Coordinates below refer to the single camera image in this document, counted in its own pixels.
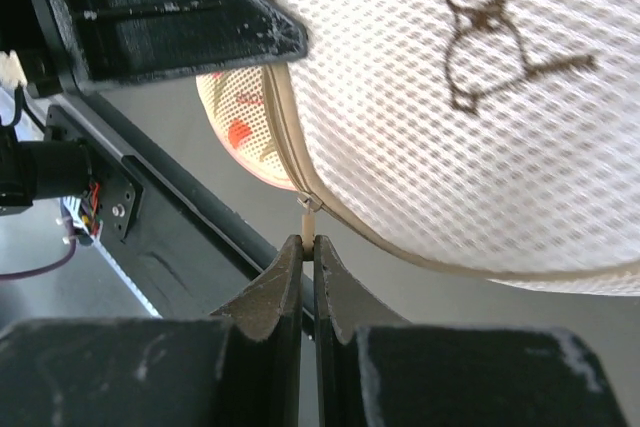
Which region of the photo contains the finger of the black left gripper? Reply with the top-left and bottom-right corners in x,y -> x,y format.
12,0 -> 308,92

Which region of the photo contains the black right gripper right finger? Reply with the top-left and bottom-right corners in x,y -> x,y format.
313,235 -> 626,426

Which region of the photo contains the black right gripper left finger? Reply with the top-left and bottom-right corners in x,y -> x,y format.
1,235 -> 304,426

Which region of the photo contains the white mesh laundry bag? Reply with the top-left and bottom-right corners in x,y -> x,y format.
264,0 -> 639,296

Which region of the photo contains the floral mesh laundry bag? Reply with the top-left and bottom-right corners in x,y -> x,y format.
196,66 -> 295,191

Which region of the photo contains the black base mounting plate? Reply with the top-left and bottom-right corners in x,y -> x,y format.
47,94 -> 299,318

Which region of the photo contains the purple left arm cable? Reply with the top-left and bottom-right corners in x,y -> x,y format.
0,234 -> 81,283

